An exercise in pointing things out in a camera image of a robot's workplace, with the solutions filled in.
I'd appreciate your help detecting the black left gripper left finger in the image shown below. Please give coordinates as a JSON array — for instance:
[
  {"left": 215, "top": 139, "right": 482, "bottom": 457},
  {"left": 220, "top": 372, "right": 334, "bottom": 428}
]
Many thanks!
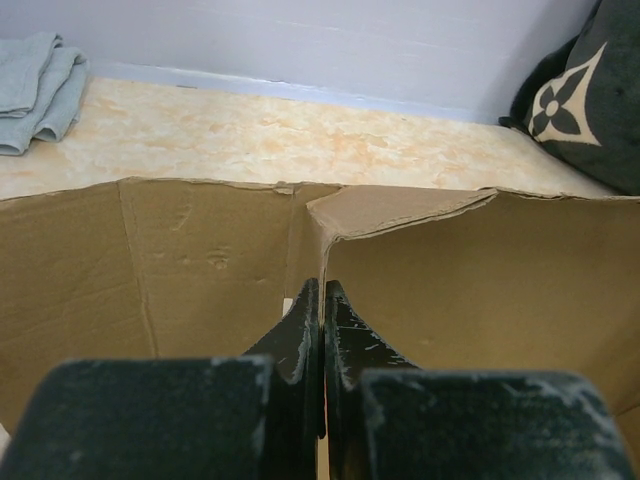
[{"left": 1, "top": 278, "right": 320, "bottom": 479}]

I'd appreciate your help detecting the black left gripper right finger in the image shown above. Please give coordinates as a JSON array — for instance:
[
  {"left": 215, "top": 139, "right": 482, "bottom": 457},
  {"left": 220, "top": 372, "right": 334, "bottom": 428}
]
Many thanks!
[{"left": 324, "top": 280, "right": 636, "bottom": 479}]

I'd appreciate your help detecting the brown cardboard box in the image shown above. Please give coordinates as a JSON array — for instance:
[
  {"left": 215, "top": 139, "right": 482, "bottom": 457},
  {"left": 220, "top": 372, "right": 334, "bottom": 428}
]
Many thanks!
[{"left": 1, "top": 178, "right": 639, "bottom": 479}]

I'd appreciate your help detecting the black plush flower pillow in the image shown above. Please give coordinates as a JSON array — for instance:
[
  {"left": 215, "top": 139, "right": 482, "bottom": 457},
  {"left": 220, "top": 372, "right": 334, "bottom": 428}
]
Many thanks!
[{"left": 499, "top": 0, "right": 639, "bottom": 196}]

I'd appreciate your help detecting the grey folded cloth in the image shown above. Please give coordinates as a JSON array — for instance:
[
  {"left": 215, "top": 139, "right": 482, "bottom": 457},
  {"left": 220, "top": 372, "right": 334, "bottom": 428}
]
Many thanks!
[{"left": 1, "top": 32, "right": 89, "bottom": 156}]

